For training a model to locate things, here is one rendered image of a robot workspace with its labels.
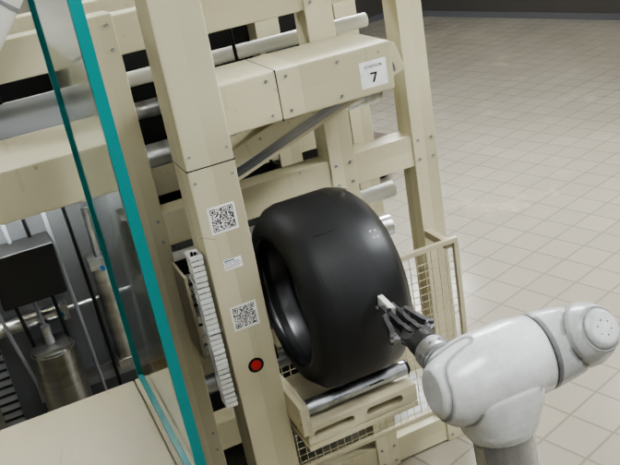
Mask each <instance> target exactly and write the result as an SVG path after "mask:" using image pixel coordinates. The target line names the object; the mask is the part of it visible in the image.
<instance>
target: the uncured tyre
mask: <svg viewBox="0 0 620 465"><path fill-rule="evenodd" d="M373 227H376V229H377V230H378V232H379V234H380V236H381V238H382V239H378V240H375V241H373V240H372V238H371V236H370V234H369V232H368V231H367V230H366V229H369V228H373ZM334 229H335V230H336V231H333V232H329V231H332V230H334ZM326 232H328V233H326ZM321 233H325V234H322V235H319V234H321ZM316 235H319V236H317V237H314V238H313V236H316ZM252 244H253V248H254V252H255V257H256V264H257V269H258V274H259V278H260V282H261V287H262V292H263V295H264V300H265V305H266V308H267V313H268V318H269V320H270V323H271V325H272V327H273V329H274V331H275V333H276V335H277V337H278V339H279V341H280V344H281V346H282V348H283V350H284V351H285V353H286V354H287V356H288V358H289V359H290V361H291V362H292V364H293V365H294V367H295V368H296V369H297V371H298V372H299V373H300V374H301V375H302V376H303V377H304V378H306V379H307V380H309V381H311V382H313V383H316V384H318V385H320V386H322V387H324V388H336V387H341V386H344V385H346V384H349V383H351V382H353V381H355V380H357V379H360V378H362V377H365V376H369V375H371V374H372V373H375V372H377V371H380V370H382V369H385V368H387V367H389V366H391V365H392V364H394V363H395V362H396V361H397V360H398V359H399V358H400V357H401V356H402V355H403V353H404V352H405V349H406V347H407V346H405V345H402V344H401V342H395V345H391V344H390V337H389V335H388V333H387V331H386V329H385V326H384V324H383V317H382V315H383V313H382V312H381V311H379V312H376V310H375V307H374V304H377V296H378V295H380V294H383V295H384V296H385V297H386V298H387V299H388V300H389V301H390V302H393V303H395V304H396V305H397V306H398V307H400V308H402V307H403V306H405V305H407V306H408V307H410V308H411V309H412V302H411V291H410V287H409V283H408V280H407V276H406V273H405V270H404V267H403V265H402V262H401V259H400V256H399V252H398V250H397V248H396V246H395V244H394V242H393V240H392V238H391V236H390V234H389V233H388V230H387V228H386V227H385V225H384V223H383V222H382V221H381V220H380V218H379V217H378V216H377V214H376V213H375V212H374V210H373V209H372V208H371V207H370V206H369V205H368V204H367V203H366V202H365V201H364V200H362V199H361V198H359V197H358V196H356V195H354V194H352V193H351V192H349V191H347V190H345V189H343V188H340V187H323V188H320V189H317V190H315V191H312V192H309V193H306V194H303V195H300V196H298V197H292V198H289V199H286V200H283V201H281V202H278V203H275V204H273V205H271V206H270V207H268V208H267V209H265V210H264V211H263V212H262V213H261V215H260V217H259V219H258V221H257V223H256V225H255V227H254V230H253V233H252Z"/></svg>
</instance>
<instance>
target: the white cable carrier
mask: <svg viewBox="0 0 620 465"><path fill-rule="evenodd" d="M185 256H186V261H187V266H188V267H189V272H190V278H191V281H192V283H193V288H194V292H195V294H196V299H197V304H198V309H199V313H200V317H201V319H202V320H201V322H202V325H203V329H205V330H204V331H205V334H206V339H207V344H208V346H209V353H210V358H211V359H212V360H211V361H212V363H213V365H212V366H213V368H214V372H215V376H216V380H217V383H218V388H219V391H220V394H221V401H222V402H223V404H224V405H225V407H226V408H227V409H230V408H231V407H234V406H236V405H238V402H237V398H238V395H237V393H236V391H234V386H233V380H232V378H231V373H230V368H229V364H228V363H227V362H228V360H227V358H226V353H225V349H224V348H223V347H224V344H223V341H222V338H221V334H220V332H222V329H221V326H220V325H219V323H218V318H217V317H216V316H217V315H216V313H215V308H214V303H213V299H212V297H211V292H210V287H209V282H208V276H207V272H206V270H205V266H204V265H203V264H204V261H203V260H205V257H204V255H203V254H202V253H199V252H198V251H197V249H196V248H195V249H192V250H189V251H186V252H185Z"/></svg>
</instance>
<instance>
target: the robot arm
mask: <svg viewBox="0 0 620 465"><path fill-rule="evenodd" d="M377 304H378V305H379V306H380V307H381V312H382V313H383V315H382V317H383V324H384V326H385V329H386V331H387V333H388V335H389V337H390V344H391V345H395V342H401V344H402V345H405V346H407V347H408V349H409V350H410V352H411V353H412V354H413V355H414V356H415V360H416V362H417V363H418V365H420V366H421V367H422V369H423V377H422V384H423V393H424V396H425V399H426V401H427V403H428V405H429V407H430V409H431V410H432V412H433V413H434V414H435V415H436V416H437V417H438V418H439V419H440V420H441V421H442V422H444V423H447V424H449V425H452V426H455V427H460V428H461V430H462V432H463V433H464V435H465V436H467V437H468V438H469V439H470V441H471V442H472V443H473V449H474V454H475V458H476V464H477V465H540V464H539V458H538V452H537V447H536V441H535V435H534V433H535V431H536V429H537V427H538V425H539V422H540V418H541V412H542V409H543V404H544V400H545V394H546V393H548V392H550V391H552V390H554V389H556V388H560V387H562V386H563V385H564V384H566V383H568V382H570V381H571V380H573V379H575V378H577V377H578V376H581V375H582V374H584V373H586V372H587V371H588V370H589V368H592V367H594V366H597V365H599V364H603V363H604V362H605V361H606V360H608V359H609V358H610V356H611V355H612V354H613V353H614V351H615V349H616V347H617V345H618V343H619V340H620V335H619V327H618V324H617V322H616V320H615V318H614V317H613V316H612V315H611V314H610V312H609V311H608V310H607V309H606V308H604V307H602V306H599V305H597V304H593V303H587V302H574V303H571V304H566V305H563V306H555V307H549V308H544V309H540V310H535V311H531V312H528V313H525V314H522V315H518V316H513V317H509V318H503V319H500V320H497V321H495V322H492V323H490V324H487V325H484V326H482V327H479V328H476V329H474V330H472V331H469V332H467V333H465V334H463V335H461V336H459V337H457V338H455V339H453V340H452V341H448V340H447V339H446V338H445V337H443V336H442V335H439V334H436V333H435V332H434V331H433V329H434V328H435V320H434V319H432V318H429V317H426V316H424V315H422V314H420V313H418V312H417V311H415V310H413V309H411V308H410V307H408V306H407V305H405V306H403V307H402V308H400V307H398V306H397V305H396V304H395V303H393V302H390V301H389V300H388V299H387V298H386V297H385V296H384V295H383V294H380V295H378V296H377ZM391 324H392V325H393V326H394V327H395V328H396V329H397V330H398V331H399V332H400V334H401V336H400V337H399V335H397V333H395V330H394V328H393V327H392V325H391Z"/></svg>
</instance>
